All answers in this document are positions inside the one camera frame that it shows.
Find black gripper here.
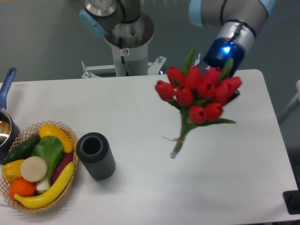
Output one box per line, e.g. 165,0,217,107
196,38,245,102

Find red tulip bouquet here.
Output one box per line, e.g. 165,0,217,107
155,49,242,159

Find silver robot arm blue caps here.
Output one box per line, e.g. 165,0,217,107
79,0,275,76

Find dark grey ribbed vase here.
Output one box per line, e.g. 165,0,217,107
76,132,116,180

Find black device at table edge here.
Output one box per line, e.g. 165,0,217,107
283,190,300,215

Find yellow squash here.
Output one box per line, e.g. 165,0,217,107
39,124,74,153

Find purple sweet potato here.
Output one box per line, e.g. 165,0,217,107
51,153,73,183

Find green bok choy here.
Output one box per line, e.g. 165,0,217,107
31,136,63,194

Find woven wicker basket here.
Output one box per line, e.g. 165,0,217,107
0,120,79,213

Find green cucumber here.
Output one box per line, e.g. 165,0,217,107
0,135,41,165

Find beige round slice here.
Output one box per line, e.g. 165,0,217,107
20,156,47,182

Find yellow banana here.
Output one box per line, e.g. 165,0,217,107
14,162,75,209

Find yellow bell pepper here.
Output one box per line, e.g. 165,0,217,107
1,159,25,182

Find orange fruit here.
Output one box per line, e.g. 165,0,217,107
9,178,36,199

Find white metal base frame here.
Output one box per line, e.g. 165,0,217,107
81,55,168,79

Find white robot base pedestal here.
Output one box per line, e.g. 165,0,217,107
104,13,154,77

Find white frame at right edge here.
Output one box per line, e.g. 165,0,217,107
277,80,300,126

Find blue handled saucepan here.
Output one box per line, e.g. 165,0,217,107
0,67,20,160

